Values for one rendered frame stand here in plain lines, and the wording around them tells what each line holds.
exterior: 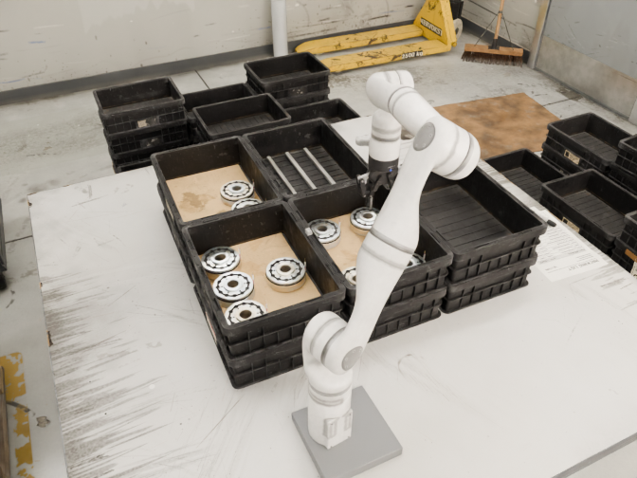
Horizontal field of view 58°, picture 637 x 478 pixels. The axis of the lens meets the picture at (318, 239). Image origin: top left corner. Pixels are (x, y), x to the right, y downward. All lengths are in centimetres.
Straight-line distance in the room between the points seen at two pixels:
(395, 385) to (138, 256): 88
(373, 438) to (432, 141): 67
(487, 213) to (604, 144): 157
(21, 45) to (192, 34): 118
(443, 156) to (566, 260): 97
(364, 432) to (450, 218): 72
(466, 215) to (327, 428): 82
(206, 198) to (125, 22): 291
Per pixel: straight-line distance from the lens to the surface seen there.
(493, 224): 178
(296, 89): 319
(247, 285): 147
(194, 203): 182
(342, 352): 108
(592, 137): 335
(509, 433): 145
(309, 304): 132
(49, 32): 458
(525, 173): 312
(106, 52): 466
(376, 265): 105
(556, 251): 195
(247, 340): 133
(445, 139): 103
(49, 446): 238
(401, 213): 103
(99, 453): 145
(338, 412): 125
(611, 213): 278
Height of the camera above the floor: 188
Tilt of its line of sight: 40 degrees down
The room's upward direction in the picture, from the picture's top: straight up
